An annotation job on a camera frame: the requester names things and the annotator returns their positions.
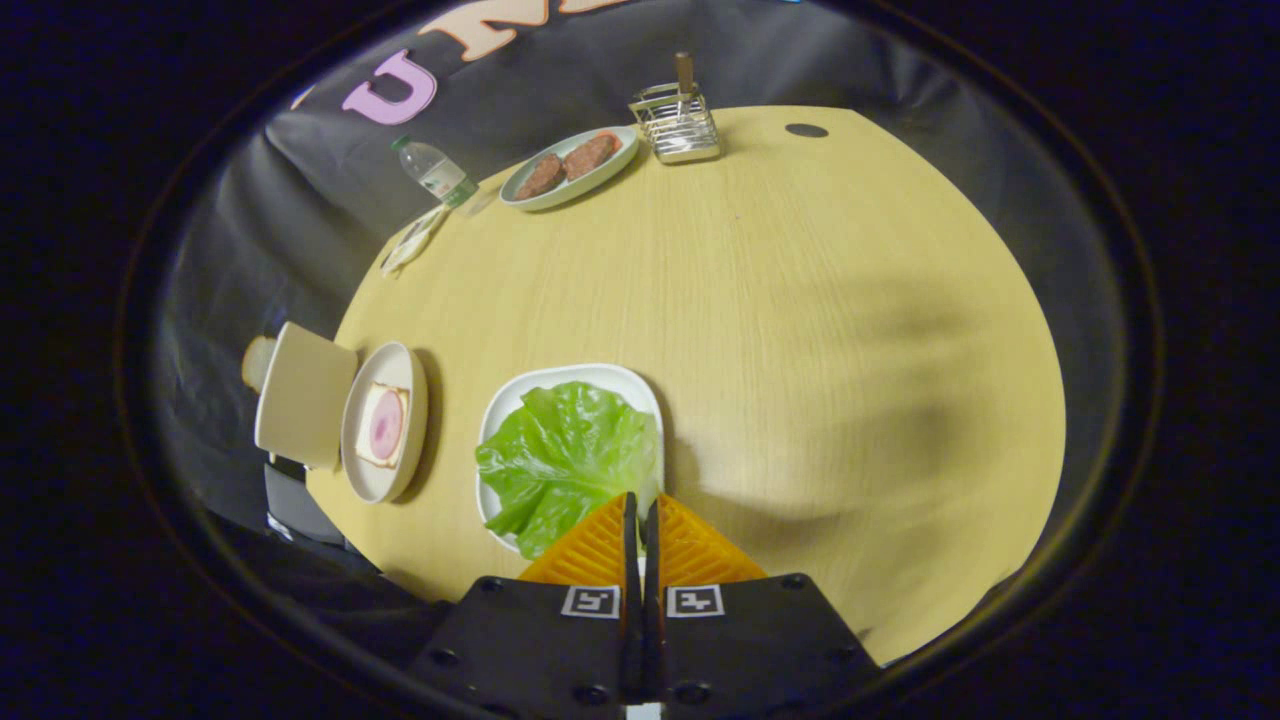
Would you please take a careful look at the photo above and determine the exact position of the clear plastic wrapper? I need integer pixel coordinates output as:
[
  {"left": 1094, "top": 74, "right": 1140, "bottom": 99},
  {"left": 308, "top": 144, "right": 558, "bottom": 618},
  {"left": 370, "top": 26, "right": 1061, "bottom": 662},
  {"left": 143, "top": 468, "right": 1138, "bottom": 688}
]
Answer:
[{"left": 380, "top": 203, "right": 453, "bottom": 278}]

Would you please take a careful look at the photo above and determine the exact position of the white bread slice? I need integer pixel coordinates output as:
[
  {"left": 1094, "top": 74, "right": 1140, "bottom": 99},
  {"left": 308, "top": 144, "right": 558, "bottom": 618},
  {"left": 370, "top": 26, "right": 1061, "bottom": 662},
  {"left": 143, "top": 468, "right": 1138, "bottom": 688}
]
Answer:
[{"left": 355, "top": 383, "right": 412, "bottom": 470}]

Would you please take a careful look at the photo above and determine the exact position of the black backdrop cloth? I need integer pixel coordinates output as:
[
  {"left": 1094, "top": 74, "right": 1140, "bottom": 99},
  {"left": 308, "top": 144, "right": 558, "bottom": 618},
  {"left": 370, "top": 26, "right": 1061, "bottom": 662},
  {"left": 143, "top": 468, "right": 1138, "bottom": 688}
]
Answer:
[{"left": 150, "top": 0, "right": 1131, "bottom": 641}]

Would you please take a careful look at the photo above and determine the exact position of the brown meat patty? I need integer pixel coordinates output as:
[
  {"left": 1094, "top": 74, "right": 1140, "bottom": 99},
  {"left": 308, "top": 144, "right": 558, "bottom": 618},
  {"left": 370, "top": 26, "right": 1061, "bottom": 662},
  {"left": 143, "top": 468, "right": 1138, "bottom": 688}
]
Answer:
[
  {"left": 514, "top": 153, "right": 566, "bottom": 201},
  {"left": 563, "top": 134, "right": 618, "bottom": 182}
]

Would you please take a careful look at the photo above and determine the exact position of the round beige plate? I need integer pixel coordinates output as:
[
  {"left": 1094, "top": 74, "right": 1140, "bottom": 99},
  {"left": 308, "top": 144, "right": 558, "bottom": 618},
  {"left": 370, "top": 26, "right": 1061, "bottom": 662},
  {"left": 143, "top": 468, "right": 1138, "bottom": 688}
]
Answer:
[{"left": 341, "top": 341, "right": 429, "bottom": 504}]

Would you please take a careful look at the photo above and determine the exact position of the metal wire utensil rack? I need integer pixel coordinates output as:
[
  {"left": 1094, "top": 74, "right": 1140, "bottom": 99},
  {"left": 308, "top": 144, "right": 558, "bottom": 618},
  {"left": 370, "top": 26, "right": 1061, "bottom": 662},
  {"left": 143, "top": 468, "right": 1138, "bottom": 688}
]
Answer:
[{"left": 629, "top": 82, "right": 722, "bottom": 165}]

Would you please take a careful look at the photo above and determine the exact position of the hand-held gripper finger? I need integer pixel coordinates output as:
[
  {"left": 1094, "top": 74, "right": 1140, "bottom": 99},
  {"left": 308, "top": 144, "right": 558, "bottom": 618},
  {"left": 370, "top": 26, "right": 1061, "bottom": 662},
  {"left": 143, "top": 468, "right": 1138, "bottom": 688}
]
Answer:
[
  {"left": 405, "top": 492, "right": 642, "bottom": 720},
  {"left": 644, "top": 493, "right": 882, "bottom": 720}
]

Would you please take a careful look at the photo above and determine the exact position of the white rectangular plate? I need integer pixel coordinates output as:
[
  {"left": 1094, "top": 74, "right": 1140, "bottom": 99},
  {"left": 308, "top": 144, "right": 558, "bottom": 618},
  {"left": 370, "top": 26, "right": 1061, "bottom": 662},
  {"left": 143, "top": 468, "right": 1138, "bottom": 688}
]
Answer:
[{"left": 476, "top": 363, "right": 666, "bottom": 555}]

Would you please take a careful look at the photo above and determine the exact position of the green lettuce leaf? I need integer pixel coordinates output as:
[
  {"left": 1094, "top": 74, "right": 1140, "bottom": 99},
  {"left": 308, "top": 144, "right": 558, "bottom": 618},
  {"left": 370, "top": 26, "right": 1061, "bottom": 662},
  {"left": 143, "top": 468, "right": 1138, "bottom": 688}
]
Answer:
[{"left": 475, "top": 381, "right": 661, "bottom": 561}]

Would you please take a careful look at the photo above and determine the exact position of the beige chair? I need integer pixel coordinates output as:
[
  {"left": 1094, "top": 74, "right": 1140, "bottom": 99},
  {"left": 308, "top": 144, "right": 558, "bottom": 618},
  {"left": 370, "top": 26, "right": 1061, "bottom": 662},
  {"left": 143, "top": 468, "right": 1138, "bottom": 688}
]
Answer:
[{"left": 240, "top": 322, "right": 359, "bottom": 473}]

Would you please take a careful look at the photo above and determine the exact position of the pink ham slice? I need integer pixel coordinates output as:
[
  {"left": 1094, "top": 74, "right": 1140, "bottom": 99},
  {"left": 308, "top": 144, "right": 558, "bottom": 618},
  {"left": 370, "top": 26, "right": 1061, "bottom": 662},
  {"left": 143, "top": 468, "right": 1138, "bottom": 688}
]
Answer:
[{"left": 369, "top": 391, "right": 404, "bottom": 460}]

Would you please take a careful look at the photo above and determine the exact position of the clear plastic water bottle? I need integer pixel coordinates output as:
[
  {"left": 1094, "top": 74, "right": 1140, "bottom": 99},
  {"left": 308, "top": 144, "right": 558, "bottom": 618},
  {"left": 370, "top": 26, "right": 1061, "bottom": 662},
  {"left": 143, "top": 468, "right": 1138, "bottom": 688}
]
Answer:
[{"left": 391, "top": 136, "right": 481, "bottom": 209}]

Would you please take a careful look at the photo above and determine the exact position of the oval pale green plate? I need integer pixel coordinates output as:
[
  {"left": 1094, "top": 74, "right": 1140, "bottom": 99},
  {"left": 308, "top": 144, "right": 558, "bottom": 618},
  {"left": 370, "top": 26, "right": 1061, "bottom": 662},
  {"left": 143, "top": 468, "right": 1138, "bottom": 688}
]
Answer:
[{"left": 499, "top": 125, "right": 640, "bottom": 212}]

